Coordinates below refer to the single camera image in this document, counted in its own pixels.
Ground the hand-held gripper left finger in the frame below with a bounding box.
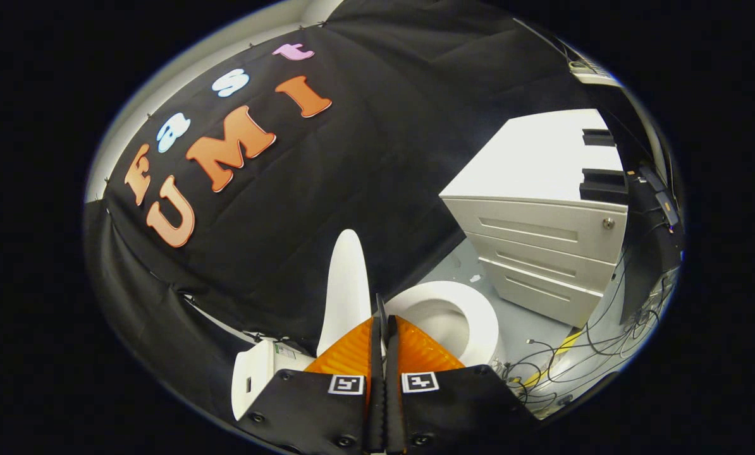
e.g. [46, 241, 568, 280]
[238, 294, 386, 455]

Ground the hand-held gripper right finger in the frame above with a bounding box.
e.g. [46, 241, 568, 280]
[385, 315, 540, 455]

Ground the white toilet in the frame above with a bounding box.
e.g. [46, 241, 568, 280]
[231, 281, 500, 422]

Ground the white drawer cabinet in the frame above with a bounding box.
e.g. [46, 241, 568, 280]
[439, 109, 629, 329]

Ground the black backdrop cloth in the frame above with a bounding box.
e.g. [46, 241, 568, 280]
[85, 0, 606, 418]

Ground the dark equipment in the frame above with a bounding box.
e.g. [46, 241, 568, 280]
[618, 161, 685, 325]

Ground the black box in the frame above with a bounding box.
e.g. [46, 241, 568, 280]
[582, 128, 617, 148]
[579, 168, 630, 205]

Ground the yellow cable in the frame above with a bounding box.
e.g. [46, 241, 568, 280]
[520, 330, 582, 388]

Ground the tangle of black cables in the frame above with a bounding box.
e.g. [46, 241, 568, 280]
[503, 253, 679, 413]

